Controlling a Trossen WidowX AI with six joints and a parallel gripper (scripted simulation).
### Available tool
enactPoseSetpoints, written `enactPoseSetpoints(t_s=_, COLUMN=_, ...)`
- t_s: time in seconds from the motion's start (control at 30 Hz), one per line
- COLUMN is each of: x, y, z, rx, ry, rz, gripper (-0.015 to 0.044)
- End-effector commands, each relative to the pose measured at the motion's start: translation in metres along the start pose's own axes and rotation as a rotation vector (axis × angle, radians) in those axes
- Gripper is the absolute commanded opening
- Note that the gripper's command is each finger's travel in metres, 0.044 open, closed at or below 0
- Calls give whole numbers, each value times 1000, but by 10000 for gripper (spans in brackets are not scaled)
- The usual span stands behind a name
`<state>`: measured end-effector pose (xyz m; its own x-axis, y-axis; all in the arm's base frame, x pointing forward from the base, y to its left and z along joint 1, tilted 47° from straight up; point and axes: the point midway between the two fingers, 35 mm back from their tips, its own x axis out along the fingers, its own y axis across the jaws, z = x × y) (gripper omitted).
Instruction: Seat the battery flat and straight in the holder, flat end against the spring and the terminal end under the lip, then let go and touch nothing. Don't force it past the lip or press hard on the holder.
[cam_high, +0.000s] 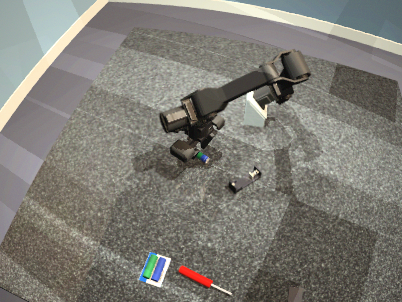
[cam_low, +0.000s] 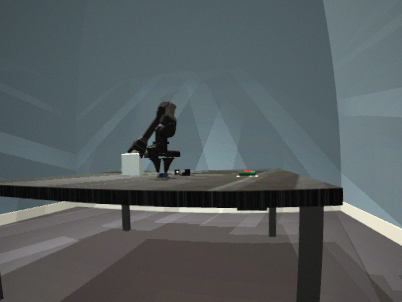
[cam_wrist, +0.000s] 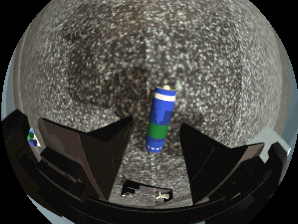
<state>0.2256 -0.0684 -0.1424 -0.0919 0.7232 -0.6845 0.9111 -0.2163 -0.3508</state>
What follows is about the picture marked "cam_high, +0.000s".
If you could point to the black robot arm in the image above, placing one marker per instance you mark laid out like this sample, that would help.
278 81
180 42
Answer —
207 102

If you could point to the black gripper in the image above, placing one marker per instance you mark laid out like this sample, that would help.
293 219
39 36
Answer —
184 151

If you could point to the blue and green battery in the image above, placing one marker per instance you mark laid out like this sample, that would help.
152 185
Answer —
202 157

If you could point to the red-handled screwdriver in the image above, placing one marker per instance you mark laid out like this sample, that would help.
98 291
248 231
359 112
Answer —
199 279

